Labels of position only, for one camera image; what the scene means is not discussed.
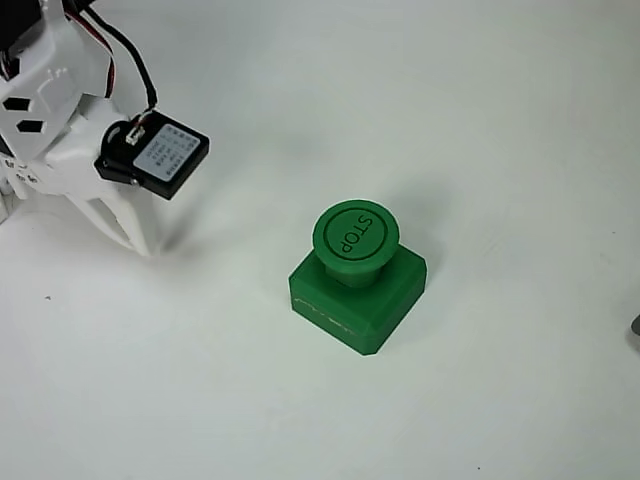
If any red and white servo wire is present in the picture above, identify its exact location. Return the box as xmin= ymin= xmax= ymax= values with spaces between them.
xmin=62 ymin=0 xmax=119 ymax=101

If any black camera module with label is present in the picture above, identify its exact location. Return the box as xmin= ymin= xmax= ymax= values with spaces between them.
xmin=93 ymin=109 xmax=211 ymax=201

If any black camera cable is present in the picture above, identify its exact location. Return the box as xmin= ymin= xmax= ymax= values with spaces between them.
xmin=82 ymin=0 xmax=160 ymax=112

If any green STOP push button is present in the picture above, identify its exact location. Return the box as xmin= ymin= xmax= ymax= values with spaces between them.
xmin=287 ymin=198 xmax=429 ymax=357

